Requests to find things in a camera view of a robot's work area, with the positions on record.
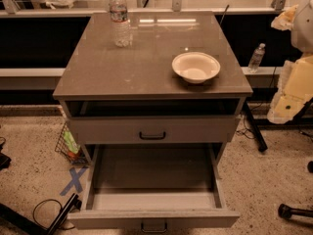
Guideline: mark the white yellow robot arm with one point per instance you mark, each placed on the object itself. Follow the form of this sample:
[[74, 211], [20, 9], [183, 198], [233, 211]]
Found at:
[[295, 85]]

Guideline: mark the grey drawer cabinet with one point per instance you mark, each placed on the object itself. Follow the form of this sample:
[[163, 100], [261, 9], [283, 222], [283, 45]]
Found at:
[[102, 80]]

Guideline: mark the grey top drawer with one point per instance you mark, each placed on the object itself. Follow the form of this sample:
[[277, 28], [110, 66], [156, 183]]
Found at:
[[125, 130]]

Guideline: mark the grey open middle drawer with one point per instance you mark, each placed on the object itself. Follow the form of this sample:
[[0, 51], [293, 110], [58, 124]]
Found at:
[[172, 183]]

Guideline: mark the white bowl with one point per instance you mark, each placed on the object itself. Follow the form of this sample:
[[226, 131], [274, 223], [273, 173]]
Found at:
[[195, 67]]

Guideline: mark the green packet in basket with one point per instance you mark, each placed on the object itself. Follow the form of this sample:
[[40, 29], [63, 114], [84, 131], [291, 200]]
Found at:
[[71, 144]]

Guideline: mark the blue tape cross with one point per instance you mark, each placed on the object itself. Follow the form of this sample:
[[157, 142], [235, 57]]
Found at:
[[75, 175]]

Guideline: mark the clear plastic water bottle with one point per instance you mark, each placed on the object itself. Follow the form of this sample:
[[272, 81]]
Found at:
[[120, 22]]

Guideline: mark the black stand leg right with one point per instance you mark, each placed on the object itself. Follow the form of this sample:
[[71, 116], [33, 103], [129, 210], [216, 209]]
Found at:
[[262, 146]]

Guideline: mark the small background water bottle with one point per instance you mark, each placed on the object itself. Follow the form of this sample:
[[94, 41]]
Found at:
[[256, 58]]

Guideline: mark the black bar bottom right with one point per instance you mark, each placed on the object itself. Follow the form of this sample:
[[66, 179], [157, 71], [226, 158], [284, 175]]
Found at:
[[287, 212]]

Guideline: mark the black top drawer handle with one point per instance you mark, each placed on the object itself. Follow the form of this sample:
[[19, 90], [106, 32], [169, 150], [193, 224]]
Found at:
[[144, 136]]

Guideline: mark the black drawer handle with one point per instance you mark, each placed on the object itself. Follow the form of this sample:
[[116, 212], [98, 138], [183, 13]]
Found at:
[[153, 228], [144, 136]]

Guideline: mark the wire mesh basket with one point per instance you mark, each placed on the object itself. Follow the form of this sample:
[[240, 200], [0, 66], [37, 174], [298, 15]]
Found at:
[[61, 148]]

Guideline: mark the black middle drawer handle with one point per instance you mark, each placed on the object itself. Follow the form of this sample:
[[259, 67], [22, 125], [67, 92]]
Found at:
[[153, 228]]

